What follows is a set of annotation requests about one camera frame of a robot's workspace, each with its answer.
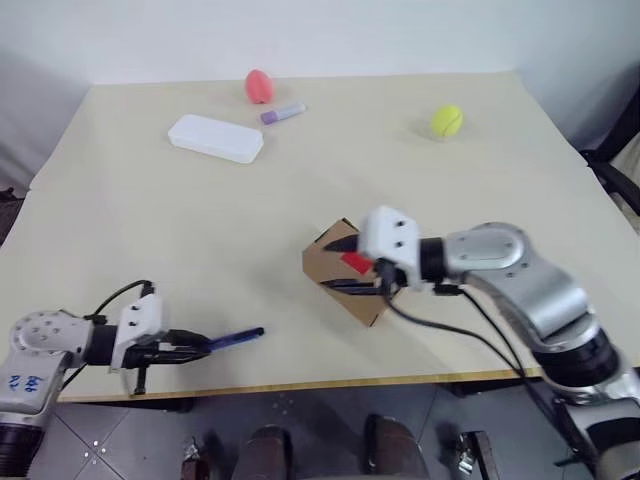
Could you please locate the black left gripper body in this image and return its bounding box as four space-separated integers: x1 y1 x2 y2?
122 329 176 396

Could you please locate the yellow tennis ball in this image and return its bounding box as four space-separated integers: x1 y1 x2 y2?
431 103 465 140

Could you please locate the purple glue stick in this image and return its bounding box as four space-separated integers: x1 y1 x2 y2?
259 101 307 126

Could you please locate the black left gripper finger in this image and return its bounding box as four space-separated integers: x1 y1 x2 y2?
148 348 213 366
168 329 214 349

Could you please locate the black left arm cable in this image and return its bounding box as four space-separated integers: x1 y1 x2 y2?
62 279 156 389

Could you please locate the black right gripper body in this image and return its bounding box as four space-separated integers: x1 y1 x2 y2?
370 257 410 300

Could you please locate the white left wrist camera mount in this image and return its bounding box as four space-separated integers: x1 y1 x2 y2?
109 294 165 374

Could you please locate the red tape strip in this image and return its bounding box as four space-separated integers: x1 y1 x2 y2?
339 251 374 275

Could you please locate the white plastic case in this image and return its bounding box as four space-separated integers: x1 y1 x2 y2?
167 113 265 166

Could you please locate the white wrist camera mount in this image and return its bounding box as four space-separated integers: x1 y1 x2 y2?
357 205 424 292
109 294 165 374

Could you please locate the dark brown rounded shape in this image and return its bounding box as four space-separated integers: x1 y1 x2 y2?
244 424 292 480
364 414 431 480

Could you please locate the pink peach toy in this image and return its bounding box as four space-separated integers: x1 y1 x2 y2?
244 68 275 105

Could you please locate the small metal bracket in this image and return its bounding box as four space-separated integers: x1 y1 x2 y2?
182 437 211 480
457 429 496 480

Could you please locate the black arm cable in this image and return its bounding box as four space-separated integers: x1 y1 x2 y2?
377 259 606 480
62 279 156 389

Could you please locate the black chair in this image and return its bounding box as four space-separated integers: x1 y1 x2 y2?
579 94 640 216

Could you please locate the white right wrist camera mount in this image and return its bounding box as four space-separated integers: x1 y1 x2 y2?
357 205 424 292

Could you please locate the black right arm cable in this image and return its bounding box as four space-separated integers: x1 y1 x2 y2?
377 259 606 480

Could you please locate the blue pen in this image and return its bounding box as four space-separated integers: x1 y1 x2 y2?
205 327 265 352

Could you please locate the brown cardboard box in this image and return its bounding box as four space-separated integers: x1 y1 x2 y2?
302 217 401 329

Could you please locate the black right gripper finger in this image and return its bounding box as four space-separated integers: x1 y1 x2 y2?
321 279 384 297
323 233 363 253

